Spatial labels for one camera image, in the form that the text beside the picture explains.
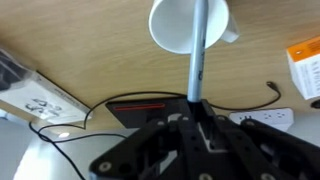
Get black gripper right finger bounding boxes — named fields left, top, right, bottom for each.
left=199, top=98, right=320, bottom=180

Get black and grey marker pen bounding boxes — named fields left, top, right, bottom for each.
left=186, top=0, right=210, bottom=103

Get orange and white box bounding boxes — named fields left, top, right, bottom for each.
left=285, top=35, right=320, bottom=101

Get clear plastic bag black contents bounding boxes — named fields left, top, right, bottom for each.
left=0, top=48, right=38, bottom=95

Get white ceramic cup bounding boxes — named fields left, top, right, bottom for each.
left=148, top=0, right=240, bottom=56

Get black device with red stripe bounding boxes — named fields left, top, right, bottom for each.
left=105, top=97, right=188, bottom=130

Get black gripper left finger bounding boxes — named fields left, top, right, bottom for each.
left=89, top=100, right=214, bottom=180

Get white power strip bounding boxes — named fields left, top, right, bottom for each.
left=228, top=107, right=295, bottom=133

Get long black cable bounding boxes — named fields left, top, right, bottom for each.
left=28, top=91, right=188, bottom=180

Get printed paper booklet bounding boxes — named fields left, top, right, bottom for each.
left=0, top=71, right=94, bottom=125

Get black cable with plug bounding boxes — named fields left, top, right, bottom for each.
left=208, top=81, right=282, bottom=112

